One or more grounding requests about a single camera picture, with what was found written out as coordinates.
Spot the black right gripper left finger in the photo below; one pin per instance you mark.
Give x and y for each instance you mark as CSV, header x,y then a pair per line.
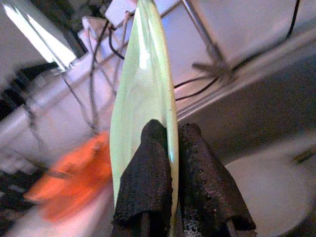
x,y
145,187

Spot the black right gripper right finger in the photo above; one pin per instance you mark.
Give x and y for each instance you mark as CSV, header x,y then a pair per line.
x,y
205,192

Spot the white bowl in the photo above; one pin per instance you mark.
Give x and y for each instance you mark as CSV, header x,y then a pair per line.
x,y
266,187

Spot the light green plate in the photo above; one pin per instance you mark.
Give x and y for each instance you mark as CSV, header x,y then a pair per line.
x,y
143,74

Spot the orange round plate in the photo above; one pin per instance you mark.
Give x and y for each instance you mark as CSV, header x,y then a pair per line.
x,y
81,172

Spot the stainless steel sink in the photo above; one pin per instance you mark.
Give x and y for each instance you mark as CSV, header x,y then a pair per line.
x,y
247,111

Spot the metal faucet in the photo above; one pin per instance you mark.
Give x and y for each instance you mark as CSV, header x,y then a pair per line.
x,y
217,69

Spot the white power plug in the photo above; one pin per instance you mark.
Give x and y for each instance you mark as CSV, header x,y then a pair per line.
x,y
121,11

